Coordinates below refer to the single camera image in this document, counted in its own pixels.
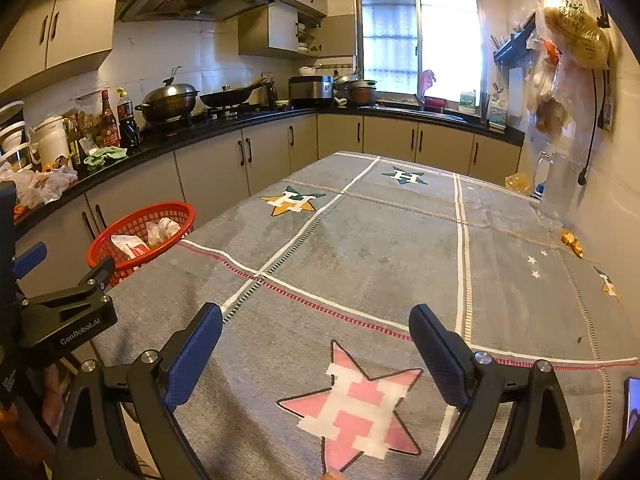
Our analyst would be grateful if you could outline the white pink bag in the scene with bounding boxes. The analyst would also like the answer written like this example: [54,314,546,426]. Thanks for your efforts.
[145,217,181,248]

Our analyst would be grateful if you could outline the red white snack wrapper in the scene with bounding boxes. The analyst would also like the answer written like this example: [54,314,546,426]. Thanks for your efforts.
[111,235,151,260]

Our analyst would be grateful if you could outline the lower kitchen cabinets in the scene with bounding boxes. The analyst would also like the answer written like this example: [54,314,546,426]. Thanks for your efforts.
[14,112,524,302]

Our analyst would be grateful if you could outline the kitchen cabinets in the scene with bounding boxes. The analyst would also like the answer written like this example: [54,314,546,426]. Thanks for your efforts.
[14,112,524,302]
[1,0,328,100]

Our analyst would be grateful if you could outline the upper kitchen cabinets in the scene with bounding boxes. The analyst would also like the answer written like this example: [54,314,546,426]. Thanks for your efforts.
[1,0,328,100]

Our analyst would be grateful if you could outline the kitchen window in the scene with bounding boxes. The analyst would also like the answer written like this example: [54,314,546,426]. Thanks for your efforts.
[356,0,486,115]

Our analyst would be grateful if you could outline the crumpled clear plastic bags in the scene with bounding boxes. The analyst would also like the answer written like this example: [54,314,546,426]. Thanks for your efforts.
[0,164,78,209]

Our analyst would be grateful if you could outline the smartphone with photo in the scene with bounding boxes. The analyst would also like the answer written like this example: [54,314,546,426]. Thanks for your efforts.
[623,377,640,441]

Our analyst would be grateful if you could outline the red plastic mesh basket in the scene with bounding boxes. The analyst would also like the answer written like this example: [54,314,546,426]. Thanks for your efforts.
[86,202,196,286]

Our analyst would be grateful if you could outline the stacked white bowls rack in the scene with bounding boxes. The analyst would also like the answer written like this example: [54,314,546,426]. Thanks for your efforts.
[0,101,32,172]

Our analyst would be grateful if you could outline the white plastic jug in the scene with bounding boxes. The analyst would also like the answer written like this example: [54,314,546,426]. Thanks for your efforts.
[28,116,70,166]

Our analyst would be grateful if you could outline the green cloth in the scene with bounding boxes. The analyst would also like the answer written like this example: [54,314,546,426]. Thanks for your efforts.
[84,146,128,171]

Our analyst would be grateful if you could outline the red label sauce bottle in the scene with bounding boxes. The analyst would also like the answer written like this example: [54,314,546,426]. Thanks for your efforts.
[101,89,120,148]

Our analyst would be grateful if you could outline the dark soy sauce bottle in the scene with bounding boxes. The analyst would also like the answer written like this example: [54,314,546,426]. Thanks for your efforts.
[116,87,140,155]

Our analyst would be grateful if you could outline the orange peel pieces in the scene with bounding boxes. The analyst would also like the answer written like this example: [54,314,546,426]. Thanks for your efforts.
[561,229,585,258]

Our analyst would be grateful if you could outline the lidded steel wok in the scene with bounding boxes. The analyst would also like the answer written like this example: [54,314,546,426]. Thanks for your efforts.
[134,65,198,124]

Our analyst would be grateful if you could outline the grey star-pattern tablecloth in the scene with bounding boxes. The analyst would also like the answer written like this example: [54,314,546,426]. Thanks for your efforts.
[96,154,639,479]

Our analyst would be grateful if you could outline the gas stove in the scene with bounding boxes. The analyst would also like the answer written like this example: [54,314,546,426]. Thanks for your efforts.
[142,103,288,136]

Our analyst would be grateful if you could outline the glass beer mug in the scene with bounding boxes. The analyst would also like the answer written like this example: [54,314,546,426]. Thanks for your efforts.
[533,152,579,222]

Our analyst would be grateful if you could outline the black frying pan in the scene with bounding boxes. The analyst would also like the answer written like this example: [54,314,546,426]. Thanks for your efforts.
[200,76,267,108]

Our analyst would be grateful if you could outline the silver rice cooker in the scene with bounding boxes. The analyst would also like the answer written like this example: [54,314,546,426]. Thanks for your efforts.
[288,75,333,107]

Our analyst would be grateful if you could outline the dark cooking pot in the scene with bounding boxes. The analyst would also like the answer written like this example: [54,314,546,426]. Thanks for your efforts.
[342,79,378,107]

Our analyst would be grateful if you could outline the pink item on sill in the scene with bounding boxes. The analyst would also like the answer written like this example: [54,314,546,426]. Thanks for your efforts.
[418,68,436,106]

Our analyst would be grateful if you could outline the hanging plastic bags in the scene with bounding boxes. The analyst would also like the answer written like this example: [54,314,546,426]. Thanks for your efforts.
[526,0,611,139]

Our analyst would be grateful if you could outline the black power cable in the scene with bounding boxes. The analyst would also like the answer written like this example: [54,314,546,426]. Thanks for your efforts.
[577,69,609,187]

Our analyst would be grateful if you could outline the wall utensil shelf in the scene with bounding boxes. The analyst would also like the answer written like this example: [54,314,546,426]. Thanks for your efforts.
[494,14,536,68]

